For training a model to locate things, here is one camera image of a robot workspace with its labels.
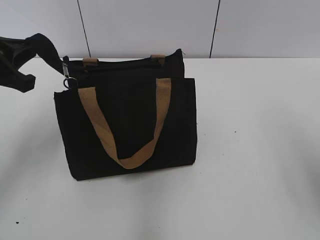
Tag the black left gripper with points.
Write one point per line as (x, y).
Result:
(13, 55)

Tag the black canvas tote bag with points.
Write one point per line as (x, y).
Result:
(85, 156)

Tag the tan rear bag handle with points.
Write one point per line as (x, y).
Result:
(92, 61)

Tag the tan bag handle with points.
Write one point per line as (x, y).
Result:
(92, 61)
(128, 117)

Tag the tan front bag handle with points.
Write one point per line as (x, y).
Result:
(128, 117)

